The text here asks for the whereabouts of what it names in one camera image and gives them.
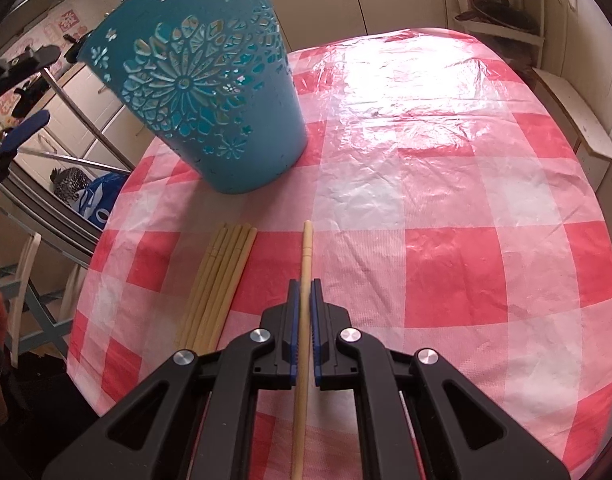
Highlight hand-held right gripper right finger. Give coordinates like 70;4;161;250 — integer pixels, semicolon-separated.
310;279;569;480

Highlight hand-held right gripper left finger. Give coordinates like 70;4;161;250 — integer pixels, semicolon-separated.
41;279;301;480

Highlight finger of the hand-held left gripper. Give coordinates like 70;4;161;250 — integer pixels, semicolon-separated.
0;44;62;97
0;109;50;192

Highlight teal floral cutout basket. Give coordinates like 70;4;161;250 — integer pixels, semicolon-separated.
80;0;309;196

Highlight dark spiky object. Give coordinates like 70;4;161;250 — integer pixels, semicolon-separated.
50;166;89;203

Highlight blue plastic bag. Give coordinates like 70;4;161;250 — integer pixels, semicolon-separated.
77;172;133;233

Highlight white chair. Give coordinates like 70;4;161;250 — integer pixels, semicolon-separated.
3;232;42;356

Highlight red white checked tablecloth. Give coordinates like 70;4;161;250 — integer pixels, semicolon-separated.
66;27;612;480

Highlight white wooden stool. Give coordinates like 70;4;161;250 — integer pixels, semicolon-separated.
530;66;612;161

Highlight dark round pan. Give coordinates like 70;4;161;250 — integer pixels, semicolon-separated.
458;0;539;36

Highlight white shelf rack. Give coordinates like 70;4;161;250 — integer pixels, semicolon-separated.
453;0;546;81

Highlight metal chair frame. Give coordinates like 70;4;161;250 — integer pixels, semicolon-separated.
0;67;134;271

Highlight blue wooden frame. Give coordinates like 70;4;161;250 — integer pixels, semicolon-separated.
0;280;69;358

